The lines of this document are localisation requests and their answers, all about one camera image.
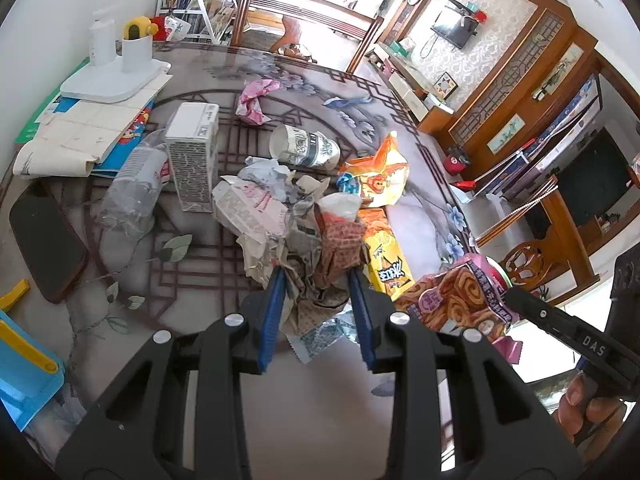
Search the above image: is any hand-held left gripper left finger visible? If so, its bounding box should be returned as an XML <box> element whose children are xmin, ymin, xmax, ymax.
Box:
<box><xmin>55</xmin><ymin>267</ymin><xmax>289</xmax><ymax>480</ymax></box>

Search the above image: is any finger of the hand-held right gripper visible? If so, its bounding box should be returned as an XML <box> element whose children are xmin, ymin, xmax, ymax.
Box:
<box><xmin>502</xmin><ymin>286</ymin><xmax>584</xmax><ymax>349</ymax></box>

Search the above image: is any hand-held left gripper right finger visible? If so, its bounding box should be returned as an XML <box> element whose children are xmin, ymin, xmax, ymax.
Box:
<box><xmin>347</xmin><ymin>269</ymin><xmax>583</xmax><ymax>480</ymax></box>

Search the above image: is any newspaper wad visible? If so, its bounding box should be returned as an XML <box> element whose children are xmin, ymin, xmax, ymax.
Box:
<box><xmin>237</xmin><ymin>195</ymin><xmax>352</xmax><ymax>337</ymax></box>

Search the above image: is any silver blue snack bag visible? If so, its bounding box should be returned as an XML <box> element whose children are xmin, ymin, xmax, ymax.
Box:
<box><xmin>289</xmin><ymin>317</ymin><xmax>357</xmax><ymax>363</ymax></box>

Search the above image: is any pink pastry snack bag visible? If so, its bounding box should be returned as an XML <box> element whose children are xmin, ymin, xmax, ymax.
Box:
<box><xmin>395</xmin><ymin>255</ymin><xmax>523</xmax><ymax>363</ymax></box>

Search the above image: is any orange snack bag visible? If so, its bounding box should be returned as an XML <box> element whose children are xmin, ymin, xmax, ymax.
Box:
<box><xmin>337</xmin><ymin>131</ymin><xmax>411</xmax><ymax>208</ymax></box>

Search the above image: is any person's right hand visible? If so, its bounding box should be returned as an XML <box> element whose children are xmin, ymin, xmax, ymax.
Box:
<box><xmin>552</xmin><ymin>375</ymin><xmax>628</xmax><ymax>445</ymax></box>

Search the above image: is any carved wooden chair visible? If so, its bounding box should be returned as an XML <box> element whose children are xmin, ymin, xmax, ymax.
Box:
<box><xmin>500</xmin><ymin>237</ymin><xmax>556</xmax><ymax>291</ymax></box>

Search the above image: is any yellow snack packet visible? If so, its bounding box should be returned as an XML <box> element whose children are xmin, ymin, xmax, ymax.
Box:
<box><xmin>357</xmin><ymin>207</ymin><xmax>416</xmax><ymax>301</ymax></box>

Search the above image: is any brown patterned paper bag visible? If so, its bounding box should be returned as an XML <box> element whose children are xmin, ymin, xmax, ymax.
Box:
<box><xmin>314</xmin><ymin>210</ymin><xmax>370</xmax><ymax>286</ymax></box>

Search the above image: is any crumpled white pink-print carton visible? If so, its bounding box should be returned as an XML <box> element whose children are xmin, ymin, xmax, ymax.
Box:
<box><xmin>211</xmin><ymin>176</ymin><xmax>293</xmax><ymax>251</ymax></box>

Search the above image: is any white tissue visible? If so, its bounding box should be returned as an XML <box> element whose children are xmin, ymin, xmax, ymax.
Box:
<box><xmin>317</xmin><ymin>191</ymin><xmax>362</xmax><ymax>222</ymax></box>

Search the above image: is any crumpled grey-white paper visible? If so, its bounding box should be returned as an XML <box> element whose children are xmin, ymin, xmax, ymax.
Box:
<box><xmin>237</xmin><ymin>156</ymin><xmax>301</xmax><ymax>197</ymax></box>

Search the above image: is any large black television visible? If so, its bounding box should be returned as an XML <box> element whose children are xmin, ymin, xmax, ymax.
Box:
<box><xmin>557</xmin><ymin>127</ymin><xmax>633</xmax><ymax>228</ymax></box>

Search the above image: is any white drink carton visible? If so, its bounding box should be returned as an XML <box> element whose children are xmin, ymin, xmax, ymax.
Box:
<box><xmin>165</xmin><ymin>102</ymin><xmax>221</xmax><ymax>213</ymax></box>

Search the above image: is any patterned paper cup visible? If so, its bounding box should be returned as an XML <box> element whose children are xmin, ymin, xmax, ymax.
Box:
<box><xmin>269</xmin><ymin>124</ymin><xmax>342</xmax><ymax>171</ymax></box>

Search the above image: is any red waste bin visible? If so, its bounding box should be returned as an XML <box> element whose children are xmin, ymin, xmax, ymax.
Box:
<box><xmin>444</xmin><ymin>145</ymin><xmax>472</xmax><ymax>177</ymax></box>

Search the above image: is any leaning printed board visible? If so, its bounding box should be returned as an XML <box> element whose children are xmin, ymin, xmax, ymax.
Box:
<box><xmin>472</xmin><ymin>74</ymin><xmax>603</xmax><ymax>198</ymax></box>

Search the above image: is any crushed clear plastic bottle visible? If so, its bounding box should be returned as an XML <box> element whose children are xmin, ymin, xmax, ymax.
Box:
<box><xmin>97</xmin><ymin>132</ymin><xmax>171</xmax><ymax>238</ymax></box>

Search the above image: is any pink crumpled wrapper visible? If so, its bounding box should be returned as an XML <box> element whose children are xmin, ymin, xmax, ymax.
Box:
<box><xmin>235</xmin><ymin>79</ymin><xmax>282</xmax><ymax>126</ymax></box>

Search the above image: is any wooden lattice partition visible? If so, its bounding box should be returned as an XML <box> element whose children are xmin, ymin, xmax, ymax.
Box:
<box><xmin>417</xmin><ymin>7</ymin><xmax>598</xmax><ymax>171</ymax></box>

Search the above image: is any low wooden sideboard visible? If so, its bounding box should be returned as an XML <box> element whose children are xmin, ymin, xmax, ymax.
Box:
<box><xmin>370</xmin><ymin>42</ymin><xmax>453</xmax><ymax>133</ymax></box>

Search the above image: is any colourful picture book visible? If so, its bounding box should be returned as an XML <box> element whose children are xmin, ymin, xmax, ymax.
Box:
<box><xmin>92</xmin><ymin>100</ymin><xmax>156</xmax><ymax>176</ymax></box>

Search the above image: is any framed geometric picture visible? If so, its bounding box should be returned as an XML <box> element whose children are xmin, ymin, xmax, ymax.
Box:
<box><xmin>434</xmin><ymin>72</ymin><xmax>458</xmax><ymax>100</ymax></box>

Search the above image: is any yellow plastic piece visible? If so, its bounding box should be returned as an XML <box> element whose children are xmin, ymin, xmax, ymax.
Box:
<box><xmin>0</xmin><ymin>280</ymin><xmax>31</xmax><ymax>312</ymax></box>

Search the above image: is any stack of books and papers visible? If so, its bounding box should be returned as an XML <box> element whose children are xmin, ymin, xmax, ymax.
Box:
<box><xmin>12</xmin><ymin>75</ymin><xmax>173</xmax><ymax>178</ymax></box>

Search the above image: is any wooden dining chair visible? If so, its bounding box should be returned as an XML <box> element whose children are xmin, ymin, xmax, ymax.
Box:
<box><xmin>231</xmin><ymin>0</ymin><xmax>385</xmax><ymax>75</ymax></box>

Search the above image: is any green book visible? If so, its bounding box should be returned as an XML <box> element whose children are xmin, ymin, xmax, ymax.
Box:
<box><xmin>15</xmin><ymin>57</ymin><xmax>91</xmax><ymax>146</ymax></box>

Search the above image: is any yellow tape dispenser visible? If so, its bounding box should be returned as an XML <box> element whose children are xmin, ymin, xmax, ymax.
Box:
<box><xmin>124</xmin><ymin>16</ymin><xmax>152</xmax><ymax>41</ymax></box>

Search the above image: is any wall-mounted monitor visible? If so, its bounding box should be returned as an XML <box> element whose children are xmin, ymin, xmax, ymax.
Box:
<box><xmin>431</xmin><ymin>0</ymin><xmax>481</xmax><ymax>51</ymax></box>

